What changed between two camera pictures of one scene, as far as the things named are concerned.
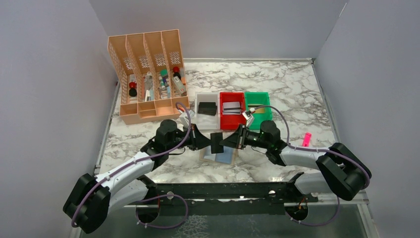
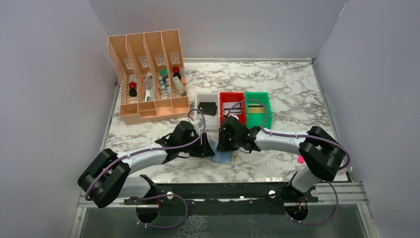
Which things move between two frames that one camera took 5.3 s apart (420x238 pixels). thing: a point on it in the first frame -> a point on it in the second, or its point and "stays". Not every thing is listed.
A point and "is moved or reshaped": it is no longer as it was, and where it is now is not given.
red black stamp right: x=176 y=70 stays
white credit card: x=231 y=108 stays
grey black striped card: x=215 y=139 is moved or reshaped
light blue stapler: x=151 y=92 stays
